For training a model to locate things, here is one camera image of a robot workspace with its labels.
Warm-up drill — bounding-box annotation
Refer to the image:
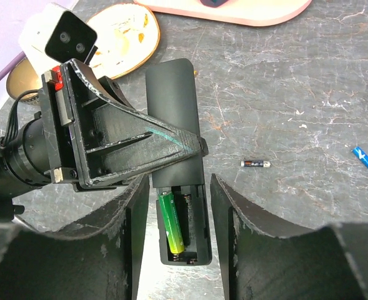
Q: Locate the black remote control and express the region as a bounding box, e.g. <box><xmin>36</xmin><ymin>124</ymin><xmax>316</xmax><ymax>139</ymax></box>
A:
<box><xmin>146</xmin><ymin>58</ymin><xmax>212</xmax><ymax>266</ymax></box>

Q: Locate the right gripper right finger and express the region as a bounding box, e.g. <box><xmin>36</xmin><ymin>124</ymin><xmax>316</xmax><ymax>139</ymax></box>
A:
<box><xmin>210</xmin><ymin>174</ymin><xmax>368</xmax><ymax>299</ymax></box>

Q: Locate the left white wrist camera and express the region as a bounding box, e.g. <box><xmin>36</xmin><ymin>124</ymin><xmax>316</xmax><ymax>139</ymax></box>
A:
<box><xmin>19</xmin><ymin>2</ymin><xmax>97</xmax><ymax>76</ymax></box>

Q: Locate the dark blue mug on shelf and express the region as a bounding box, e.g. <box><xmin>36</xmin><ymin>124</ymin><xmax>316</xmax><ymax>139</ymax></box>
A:
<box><xmin>200</xmin><ymin>0</ymin><xmax>229</xmax><ymax>8</ymax></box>

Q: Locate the black silver battery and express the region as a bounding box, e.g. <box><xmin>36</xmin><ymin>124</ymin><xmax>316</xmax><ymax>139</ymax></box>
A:
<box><xmin>241</xmin><ymin>160</ymin><xmax>271</xmax><ymax>168</ymax></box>

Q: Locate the blue battery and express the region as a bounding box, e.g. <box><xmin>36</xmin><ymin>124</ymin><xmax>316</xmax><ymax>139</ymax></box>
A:
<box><xmin>352</xmin><ymin>146</ymin><xmax>368</xmax><ymax>169</ymax></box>

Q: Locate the beige bird-painted plate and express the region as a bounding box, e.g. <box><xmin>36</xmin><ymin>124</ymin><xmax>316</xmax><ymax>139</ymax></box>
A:
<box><xmin>87</xmin><ymin>3</ymin><xmax>160</xmax><ymax>79</ymax></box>

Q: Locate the brown ceramic bowl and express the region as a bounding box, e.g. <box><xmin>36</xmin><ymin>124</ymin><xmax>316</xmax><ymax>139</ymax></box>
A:
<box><xmin>6</xmin><ymin>57</ymin><xmax>42</xmax><ymax>99</ymax></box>

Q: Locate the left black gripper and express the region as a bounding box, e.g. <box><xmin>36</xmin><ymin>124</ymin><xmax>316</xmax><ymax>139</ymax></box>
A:
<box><xmin>39</xmin><ymin>57</ymin><xmax>209</xmax><ymax>191</ymax></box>

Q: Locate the pink three-tier shelf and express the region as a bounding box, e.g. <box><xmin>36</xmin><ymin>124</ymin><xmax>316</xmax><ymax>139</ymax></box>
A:
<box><xmin>135</xmin><ymin>0</ymin><xmax>312</xmax><ymax>27</ymax></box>

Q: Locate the green battery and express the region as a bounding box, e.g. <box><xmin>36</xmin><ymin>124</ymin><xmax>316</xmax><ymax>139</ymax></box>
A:
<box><xmin>158</xmin><ymin>191</ymin><xmax>185</xmax><ymax>255</ymax></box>

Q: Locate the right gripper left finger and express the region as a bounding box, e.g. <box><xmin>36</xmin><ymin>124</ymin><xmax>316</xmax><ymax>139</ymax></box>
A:
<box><xmin>0</xmin><ymin>176</ymin><xmax>149</xmax><ymax>299</ymax></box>

